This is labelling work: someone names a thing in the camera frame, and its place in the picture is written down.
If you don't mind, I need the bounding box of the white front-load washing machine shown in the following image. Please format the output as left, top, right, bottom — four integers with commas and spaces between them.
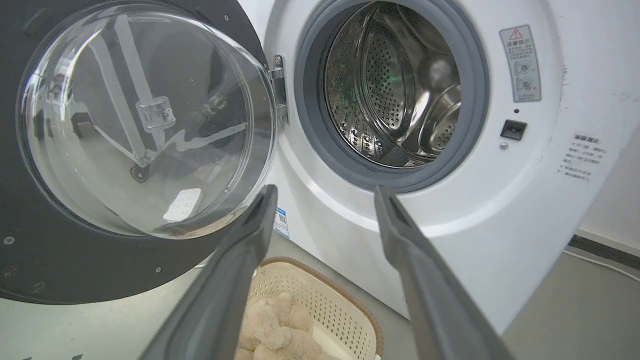
237, 0, 640, 335

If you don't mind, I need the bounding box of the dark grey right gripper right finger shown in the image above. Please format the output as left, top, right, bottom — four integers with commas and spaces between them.
373, 185, 516, 360

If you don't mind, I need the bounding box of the black door latch socket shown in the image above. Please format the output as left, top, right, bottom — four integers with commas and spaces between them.
500, 119, 528, 141

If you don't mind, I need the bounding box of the grey rubber door gasket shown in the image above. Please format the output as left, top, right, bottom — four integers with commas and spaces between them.
293, 0, 491, 194

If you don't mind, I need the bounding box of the beige plush toy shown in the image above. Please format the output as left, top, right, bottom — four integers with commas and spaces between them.
235, 292, 337, 360

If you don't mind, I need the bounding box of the metal door hinge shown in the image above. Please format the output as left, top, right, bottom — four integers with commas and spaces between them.
269, 54, 290, 125

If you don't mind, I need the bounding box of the white cable on floor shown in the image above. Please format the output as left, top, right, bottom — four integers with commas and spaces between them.
564, 249, 640, 284

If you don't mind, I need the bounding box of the printed text label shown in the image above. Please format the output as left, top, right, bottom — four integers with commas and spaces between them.
561, 133, 608, 182

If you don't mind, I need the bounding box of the blue white label sticker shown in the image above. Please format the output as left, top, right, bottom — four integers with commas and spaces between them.
273, 207, 291, 240

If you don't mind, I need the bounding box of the stainless steel washer drum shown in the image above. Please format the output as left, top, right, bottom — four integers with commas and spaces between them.
324, 0, 462, 168

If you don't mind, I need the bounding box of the grey warning sticker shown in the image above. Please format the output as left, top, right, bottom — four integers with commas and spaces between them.
499, 24, 542, 103

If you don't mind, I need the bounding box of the black round washing machine door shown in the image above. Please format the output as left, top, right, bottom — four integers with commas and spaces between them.
0, 0, 279, 305

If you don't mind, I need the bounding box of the cream perforated laundry basket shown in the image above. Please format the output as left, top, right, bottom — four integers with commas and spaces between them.
235, 256, 385, 360

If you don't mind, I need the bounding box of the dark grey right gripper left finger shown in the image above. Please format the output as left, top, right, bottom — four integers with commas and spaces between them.
140, 184, 279, 360

